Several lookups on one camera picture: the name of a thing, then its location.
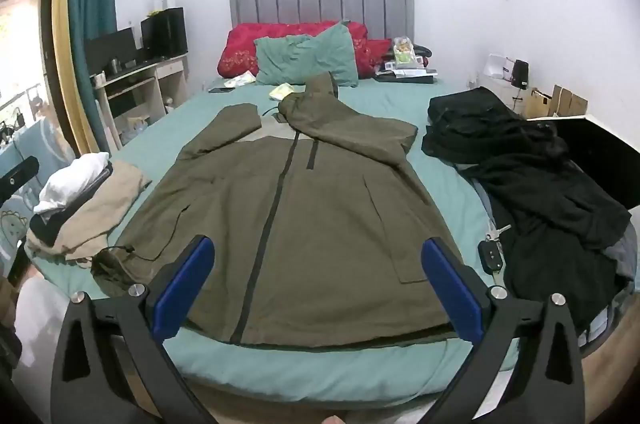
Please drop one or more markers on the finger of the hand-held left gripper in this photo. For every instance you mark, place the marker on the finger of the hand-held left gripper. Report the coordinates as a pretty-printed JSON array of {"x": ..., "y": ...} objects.
[{"x": 20, "y": 174}]

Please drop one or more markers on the grey garment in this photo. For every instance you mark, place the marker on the grey garment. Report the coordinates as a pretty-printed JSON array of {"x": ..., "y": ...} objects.
[{"x": 622, "y": 256}]

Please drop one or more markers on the blue printed blanket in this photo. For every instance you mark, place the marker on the blue printed blanket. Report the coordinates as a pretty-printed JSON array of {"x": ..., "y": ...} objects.
[{"x": 30, "y": 153}]

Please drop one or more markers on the black phone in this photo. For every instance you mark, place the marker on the black phone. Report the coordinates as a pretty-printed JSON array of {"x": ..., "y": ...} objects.
[{"x": 221, "y": 90}]

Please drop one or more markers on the black garment under white garment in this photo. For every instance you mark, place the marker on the black garment under white garment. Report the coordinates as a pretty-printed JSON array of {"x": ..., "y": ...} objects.
[{"x": 50, "y": 229}]

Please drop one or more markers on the white paper bag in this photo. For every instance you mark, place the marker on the white paper bag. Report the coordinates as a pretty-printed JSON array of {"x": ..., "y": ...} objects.
[{"x": 496, "y": 66}]

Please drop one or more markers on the black jacket pile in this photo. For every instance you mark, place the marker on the black jacket pile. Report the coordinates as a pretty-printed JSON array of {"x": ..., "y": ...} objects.
[{"x": 550, "y": 214}]

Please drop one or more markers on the red pillow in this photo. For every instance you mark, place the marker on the red pillow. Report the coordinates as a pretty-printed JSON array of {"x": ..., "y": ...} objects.
[{"x": 240, "y": 48}]

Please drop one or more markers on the light wooden desk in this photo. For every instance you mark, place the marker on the light wooden desk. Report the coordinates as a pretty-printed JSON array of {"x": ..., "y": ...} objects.
[{"x": 170, "y": 68}]

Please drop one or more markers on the teal curtain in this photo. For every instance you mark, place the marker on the teal curtain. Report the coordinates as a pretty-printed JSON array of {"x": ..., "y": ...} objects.
[{"x": 95, "y": 3}]

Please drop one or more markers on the cardboard boxes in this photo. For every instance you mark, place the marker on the cardboard boxes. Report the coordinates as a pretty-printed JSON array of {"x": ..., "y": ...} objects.
[{"x": 555, "y": 102}]

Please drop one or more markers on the bed with teal sheet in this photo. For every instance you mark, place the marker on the bed with teal sheet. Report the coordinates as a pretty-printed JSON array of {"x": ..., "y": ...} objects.
[{"x": 165, "y": 143}]

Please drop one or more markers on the black panel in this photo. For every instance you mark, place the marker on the black panel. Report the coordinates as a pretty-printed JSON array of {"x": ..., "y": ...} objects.
[{"x": 600, "y": 153}]

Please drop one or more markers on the black monitor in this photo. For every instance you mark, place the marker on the black monitor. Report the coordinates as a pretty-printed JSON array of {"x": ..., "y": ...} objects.
[{"x": 110, "y": 51}]

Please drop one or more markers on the black computer tower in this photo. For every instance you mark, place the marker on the black computer tower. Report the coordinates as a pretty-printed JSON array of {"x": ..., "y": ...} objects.
[{"x": 165, "y": 32}]

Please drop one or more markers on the olive green hooded jacket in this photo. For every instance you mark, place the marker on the olive green hooded jacket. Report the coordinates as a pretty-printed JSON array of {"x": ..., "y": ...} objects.
[{"x": 300, "y": 229}]

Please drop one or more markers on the plastic bag under desk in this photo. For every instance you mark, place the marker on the plastic bag under desk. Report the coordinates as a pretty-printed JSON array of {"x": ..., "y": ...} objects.
[{"x": 138, "y": 124}]

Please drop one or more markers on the beige garment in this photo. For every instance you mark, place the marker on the beige garment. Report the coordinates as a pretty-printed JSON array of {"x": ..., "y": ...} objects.
[{"x": 100, "y": 209}]

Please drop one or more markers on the black car key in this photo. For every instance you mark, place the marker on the black car key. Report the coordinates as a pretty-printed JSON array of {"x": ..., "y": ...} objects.
[{"x": 489, "y": 254}]

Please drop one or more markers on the teal green pillow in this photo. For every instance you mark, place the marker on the teal green pillow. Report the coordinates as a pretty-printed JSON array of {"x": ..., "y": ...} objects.
[{"x": 305, "y": 58}]

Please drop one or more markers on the black bag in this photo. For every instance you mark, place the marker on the black bag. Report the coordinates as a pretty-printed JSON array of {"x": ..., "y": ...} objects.
[{"x": 475, "y": 118}]

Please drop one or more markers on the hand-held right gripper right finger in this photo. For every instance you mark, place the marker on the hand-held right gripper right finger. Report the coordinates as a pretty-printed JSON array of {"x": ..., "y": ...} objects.
[{"x": 450, "y": 289}]

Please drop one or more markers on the yellow crumpled cloth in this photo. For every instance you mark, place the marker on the yellow crumpled cloth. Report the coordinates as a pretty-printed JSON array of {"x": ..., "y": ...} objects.
[{"x": 280, "y": 91}]

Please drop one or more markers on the snack pack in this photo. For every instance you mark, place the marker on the snack pack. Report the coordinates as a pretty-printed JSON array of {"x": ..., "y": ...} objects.
[{"x": 406, "y": 52}]

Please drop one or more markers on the yellow curtain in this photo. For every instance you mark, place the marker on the yellow curtain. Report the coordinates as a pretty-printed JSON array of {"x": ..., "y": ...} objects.
[{"x": 62, "y": 28}]

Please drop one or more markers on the small black speaker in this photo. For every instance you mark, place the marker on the small black speaker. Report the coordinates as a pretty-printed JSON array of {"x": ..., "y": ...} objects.
[{"x": 520, "y": 74}]

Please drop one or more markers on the pile of books and papers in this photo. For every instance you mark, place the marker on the pile of books and papers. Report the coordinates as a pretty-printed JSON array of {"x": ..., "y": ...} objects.
[{"x": 405, "y": 78}]

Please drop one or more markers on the white and green packet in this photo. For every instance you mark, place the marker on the white and green packet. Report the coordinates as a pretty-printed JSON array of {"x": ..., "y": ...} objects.
[{"x": 239, "y": 81}]

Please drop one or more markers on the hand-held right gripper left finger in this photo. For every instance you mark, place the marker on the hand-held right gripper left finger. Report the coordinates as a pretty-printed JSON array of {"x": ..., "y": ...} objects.
[{"x": 185, "y": 286}]

